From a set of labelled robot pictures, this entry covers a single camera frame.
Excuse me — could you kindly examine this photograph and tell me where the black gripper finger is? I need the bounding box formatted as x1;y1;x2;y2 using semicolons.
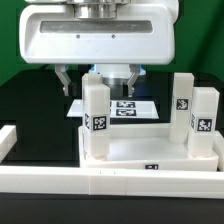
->
55;64;71;96
123;64;141;97

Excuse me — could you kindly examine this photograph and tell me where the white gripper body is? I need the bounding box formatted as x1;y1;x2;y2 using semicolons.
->
19;3;176;65

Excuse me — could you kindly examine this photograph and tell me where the white desk top tray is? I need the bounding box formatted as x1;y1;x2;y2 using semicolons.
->
78;123;218;172

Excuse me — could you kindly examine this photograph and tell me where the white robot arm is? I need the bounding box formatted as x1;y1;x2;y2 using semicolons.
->
19;0;180;96

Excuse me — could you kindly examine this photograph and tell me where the white marker board with tags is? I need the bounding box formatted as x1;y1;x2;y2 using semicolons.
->
67;100;159;119

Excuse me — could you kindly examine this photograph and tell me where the white U-shaped fence frame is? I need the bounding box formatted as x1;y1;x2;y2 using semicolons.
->
0;124;224;199

